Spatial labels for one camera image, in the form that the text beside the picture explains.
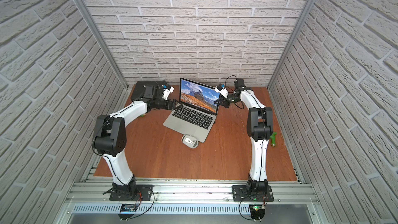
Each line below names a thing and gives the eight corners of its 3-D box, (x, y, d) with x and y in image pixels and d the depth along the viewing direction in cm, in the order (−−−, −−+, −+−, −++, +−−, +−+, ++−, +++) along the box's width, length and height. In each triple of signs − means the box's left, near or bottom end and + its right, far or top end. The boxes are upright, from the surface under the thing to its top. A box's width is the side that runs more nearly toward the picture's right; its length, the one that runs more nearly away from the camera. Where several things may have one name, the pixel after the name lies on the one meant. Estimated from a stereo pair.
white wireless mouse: (180, 142, 92) (179, 140, 89) (185, 135, 95) (184, 132, 92) (195, 150, 89) (195, 148, 86) (199, 142, 92) (199, 140, 89)
